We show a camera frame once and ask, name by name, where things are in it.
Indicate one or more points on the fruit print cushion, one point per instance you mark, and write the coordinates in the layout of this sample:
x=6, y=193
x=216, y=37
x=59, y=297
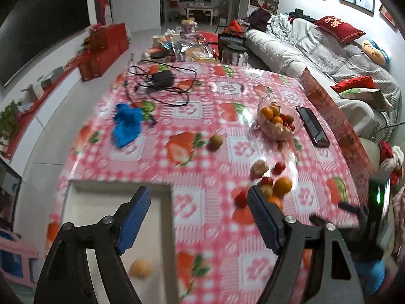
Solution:
x=367, y=96

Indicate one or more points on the white dining table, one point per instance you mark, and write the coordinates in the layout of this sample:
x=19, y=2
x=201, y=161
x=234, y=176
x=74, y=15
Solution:
x=199, y=8

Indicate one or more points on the pink strawberry print tablecloth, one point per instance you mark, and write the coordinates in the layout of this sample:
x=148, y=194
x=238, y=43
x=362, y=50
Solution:
x=205, y=171

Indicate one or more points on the wall picture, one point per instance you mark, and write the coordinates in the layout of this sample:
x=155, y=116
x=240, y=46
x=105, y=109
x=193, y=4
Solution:
x=264, y=2

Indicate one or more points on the patterned quilt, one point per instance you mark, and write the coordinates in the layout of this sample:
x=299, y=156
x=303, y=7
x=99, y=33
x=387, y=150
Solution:
x=277, y=27

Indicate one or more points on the red and white cloth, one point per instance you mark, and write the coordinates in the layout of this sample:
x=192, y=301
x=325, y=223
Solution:
x=390, y=161

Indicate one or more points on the clear fruit bowl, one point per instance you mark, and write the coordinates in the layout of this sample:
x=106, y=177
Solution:
x=278, y=134

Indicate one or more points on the black smartphone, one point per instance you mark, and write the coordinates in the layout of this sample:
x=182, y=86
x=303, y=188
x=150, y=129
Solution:
x=311, y=126

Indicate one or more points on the stack of red gift boxes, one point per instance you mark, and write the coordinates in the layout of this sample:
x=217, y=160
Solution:
x=104, y=47

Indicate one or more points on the dark clothes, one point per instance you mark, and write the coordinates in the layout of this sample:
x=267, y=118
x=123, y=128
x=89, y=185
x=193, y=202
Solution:
x=261, y=17

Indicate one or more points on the pink blanket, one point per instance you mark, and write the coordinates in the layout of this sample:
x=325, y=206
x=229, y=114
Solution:
x=399, y=221

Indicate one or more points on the yellow plush pillow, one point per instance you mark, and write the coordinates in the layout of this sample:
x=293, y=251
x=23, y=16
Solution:
x=375, y=50

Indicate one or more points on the bright orange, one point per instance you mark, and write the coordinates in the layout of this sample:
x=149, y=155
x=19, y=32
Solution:
x=282, y=186

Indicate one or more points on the black power adapter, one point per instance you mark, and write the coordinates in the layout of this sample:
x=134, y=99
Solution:
x=163, y=79

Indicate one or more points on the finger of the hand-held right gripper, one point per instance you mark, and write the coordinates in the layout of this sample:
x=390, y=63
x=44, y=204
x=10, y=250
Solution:
x=349, y=207

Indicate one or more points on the white TV cabinet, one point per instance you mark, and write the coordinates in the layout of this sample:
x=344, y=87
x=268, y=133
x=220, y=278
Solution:
x=47, y=101

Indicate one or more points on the green plant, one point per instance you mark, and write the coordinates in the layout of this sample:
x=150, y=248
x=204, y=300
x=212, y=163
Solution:
x=9, y=117

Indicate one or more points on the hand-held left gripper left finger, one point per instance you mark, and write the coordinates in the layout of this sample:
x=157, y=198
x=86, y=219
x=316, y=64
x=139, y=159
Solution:
x=136, y=221

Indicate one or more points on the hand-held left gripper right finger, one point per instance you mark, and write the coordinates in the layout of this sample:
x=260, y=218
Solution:
x=262, y=221

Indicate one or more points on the grey sofa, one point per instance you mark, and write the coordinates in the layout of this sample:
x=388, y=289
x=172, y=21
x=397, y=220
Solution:
x=284, y=53

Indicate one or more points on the red rug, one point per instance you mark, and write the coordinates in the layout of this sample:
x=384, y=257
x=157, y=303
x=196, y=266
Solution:
x=207, y=34

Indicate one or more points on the small red fruit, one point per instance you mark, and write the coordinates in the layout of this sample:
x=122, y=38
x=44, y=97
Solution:
x=266, y=181
x=278, y=167

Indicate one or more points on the red tomato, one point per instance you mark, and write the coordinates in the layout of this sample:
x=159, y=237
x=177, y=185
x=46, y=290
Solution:
x=241, y=199

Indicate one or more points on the plain red cushion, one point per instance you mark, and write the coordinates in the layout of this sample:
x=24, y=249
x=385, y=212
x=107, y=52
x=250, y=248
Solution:
x=356, y=84

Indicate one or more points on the red embroidered cushion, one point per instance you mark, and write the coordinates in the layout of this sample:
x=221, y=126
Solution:
x=340, y=28

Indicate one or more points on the blue cloth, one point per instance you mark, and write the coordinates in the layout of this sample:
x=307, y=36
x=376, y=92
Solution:
x=126, y=126

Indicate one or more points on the heap of mandarins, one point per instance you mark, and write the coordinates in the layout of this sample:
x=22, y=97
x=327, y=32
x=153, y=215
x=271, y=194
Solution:
x=269, y=113

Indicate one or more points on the grey striped blanket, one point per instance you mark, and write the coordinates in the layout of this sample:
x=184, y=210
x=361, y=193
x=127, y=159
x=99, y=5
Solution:
x=332, y=57

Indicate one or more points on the pale mandarin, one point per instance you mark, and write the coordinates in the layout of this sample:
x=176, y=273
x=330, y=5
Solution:
x=259, y=168

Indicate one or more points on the white tray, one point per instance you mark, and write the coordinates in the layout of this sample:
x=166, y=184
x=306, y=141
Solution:
x=95, y=202

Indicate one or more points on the black television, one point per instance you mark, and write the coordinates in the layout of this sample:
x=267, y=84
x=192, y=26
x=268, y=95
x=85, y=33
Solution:
x=41, y=22

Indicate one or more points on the beige leather sofa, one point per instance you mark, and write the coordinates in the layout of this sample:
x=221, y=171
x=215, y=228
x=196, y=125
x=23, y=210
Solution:
x=368, y=152

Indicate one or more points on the black gooseneck holder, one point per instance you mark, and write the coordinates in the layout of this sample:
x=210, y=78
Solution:
x=389, y=127

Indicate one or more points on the pale orange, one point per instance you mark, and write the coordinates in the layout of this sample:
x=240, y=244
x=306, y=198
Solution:
x=140, y=267

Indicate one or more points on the brown kiwi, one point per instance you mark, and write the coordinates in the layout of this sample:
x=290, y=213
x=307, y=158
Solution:
x=215, y=141

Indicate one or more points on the pile of snack packets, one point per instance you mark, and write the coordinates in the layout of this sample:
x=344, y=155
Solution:
x=183, y=44

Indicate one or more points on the red framed photo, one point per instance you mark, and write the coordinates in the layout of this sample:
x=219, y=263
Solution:
x=387, y=14

